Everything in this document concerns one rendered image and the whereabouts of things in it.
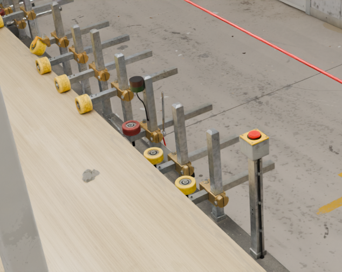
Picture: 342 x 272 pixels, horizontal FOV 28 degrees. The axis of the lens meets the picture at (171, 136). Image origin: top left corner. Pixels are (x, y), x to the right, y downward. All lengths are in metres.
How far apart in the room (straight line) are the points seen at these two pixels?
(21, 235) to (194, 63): 4.61
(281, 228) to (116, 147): 1.25
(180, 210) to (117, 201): 0.25
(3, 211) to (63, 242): 1.57
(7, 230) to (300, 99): 4.11
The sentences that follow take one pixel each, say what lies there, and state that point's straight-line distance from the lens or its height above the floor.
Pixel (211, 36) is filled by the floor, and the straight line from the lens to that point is 5.86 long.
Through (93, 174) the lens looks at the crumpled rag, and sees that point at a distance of 2.69.
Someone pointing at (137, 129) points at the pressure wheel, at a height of 0.90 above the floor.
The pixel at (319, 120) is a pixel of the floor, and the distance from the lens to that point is 4.64.
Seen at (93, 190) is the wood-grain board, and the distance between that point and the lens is 2.62.
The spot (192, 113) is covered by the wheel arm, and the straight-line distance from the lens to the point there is 3.10.
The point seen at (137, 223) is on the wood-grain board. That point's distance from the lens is 2.43.
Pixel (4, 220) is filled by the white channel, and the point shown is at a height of 1.93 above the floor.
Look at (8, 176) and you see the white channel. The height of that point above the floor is 1.99.
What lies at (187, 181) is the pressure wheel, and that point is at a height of 0.91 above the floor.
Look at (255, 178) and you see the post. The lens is 2.31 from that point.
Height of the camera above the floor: 2.45
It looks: 33 degrees down
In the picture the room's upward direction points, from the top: 6 degrees counter-clockwise
